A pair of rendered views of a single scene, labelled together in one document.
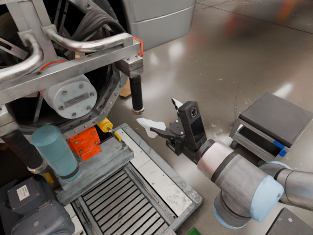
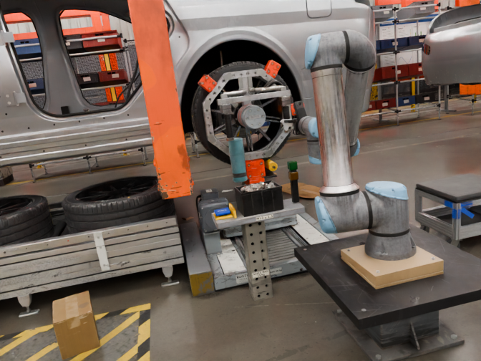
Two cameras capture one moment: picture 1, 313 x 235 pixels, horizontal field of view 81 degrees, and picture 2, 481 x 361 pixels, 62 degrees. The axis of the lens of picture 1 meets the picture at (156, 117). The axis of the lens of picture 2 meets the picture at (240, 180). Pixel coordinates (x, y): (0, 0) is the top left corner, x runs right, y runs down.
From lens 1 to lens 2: 1.83 m
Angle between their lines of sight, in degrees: 41
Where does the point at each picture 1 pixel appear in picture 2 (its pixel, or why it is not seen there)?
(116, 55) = (276, 94)
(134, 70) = (284, 101)
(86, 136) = (256, 163)
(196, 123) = (300, 109)
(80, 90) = (258, 112)
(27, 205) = (209, 196)
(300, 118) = not seen: outside the picture
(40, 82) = (243, 98)
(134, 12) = (305, 91)
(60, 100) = (248, 114)
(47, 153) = (233, 147)
